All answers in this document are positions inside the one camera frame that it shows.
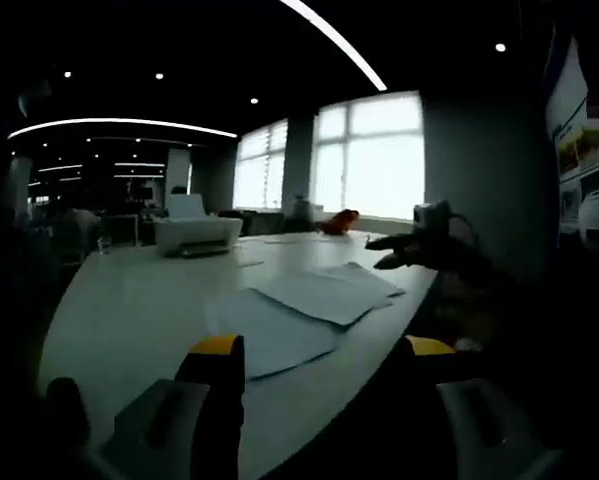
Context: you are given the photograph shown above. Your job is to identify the stack of white printing papers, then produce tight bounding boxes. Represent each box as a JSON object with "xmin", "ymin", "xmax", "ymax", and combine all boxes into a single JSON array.
[{"xmin": 203, "ymin": 260, "xmax": 406, "ymax": 381}]

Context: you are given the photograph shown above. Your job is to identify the large bright window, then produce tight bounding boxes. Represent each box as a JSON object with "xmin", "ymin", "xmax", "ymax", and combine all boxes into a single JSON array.
[{"xmin": 312, "ymin": 90, "xmax": 425, "ymax": 221}]

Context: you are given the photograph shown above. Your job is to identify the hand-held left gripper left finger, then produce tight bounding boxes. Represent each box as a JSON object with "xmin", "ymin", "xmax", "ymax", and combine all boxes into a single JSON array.
[{"xmin": 98, "ymin": 333, "xmax": 246, "ymax": 480}]

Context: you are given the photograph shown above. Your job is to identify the curved ceiling light strip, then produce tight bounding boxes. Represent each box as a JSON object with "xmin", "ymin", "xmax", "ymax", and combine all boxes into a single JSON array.
[{"xmin": 7, "ymin": 117, "xmax": 239, "ymax": 141}]

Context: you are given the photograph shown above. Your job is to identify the blue white wall poster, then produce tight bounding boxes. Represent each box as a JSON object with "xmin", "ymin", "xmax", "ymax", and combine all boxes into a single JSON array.
[{"xmin": 545, "ymin": 37, "xmax": 599, "ymax": 221}]

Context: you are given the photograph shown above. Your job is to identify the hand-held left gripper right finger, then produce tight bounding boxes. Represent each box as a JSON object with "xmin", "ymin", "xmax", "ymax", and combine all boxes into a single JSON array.
[{"xmin": 401, "ymin": 334, "xmax": 568, "ymax": 480}]

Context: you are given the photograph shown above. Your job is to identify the long ceiling light strip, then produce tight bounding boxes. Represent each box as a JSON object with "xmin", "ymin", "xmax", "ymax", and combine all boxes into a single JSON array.
[{"xmin": 278, "ymin": 0, "xmax": 389, "ymax": 92}]

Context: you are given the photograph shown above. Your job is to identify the person's left hand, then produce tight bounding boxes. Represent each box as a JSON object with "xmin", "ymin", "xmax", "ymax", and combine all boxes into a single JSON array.
[{"xmin": 44, "ymin": 375, "xmax": 93, "ymax": 454}]

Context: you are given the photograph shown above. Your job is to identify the window with blinds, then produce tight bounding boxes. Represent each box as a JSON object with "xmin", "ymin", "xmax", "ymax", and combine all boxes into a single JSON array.
[{"xmin": 232, "ymin": 118, "xmax": 289, "ymax": 211}]

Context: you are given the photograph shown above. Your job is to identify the orange plush toy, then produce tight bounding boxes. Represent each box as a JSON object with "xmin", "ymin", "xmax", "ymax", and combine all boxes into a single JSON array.
[{"xmin": 320, "ymin": 208, "xmax": 361, "ymax": 236}]

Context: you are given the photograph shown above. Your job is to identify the white printer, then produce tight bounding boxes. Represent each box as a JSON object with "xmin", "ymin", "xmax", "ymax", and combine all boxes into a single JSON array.
[{"xmin": 152, "ymin": 193, "xmax": 244, "ymax": 259}]

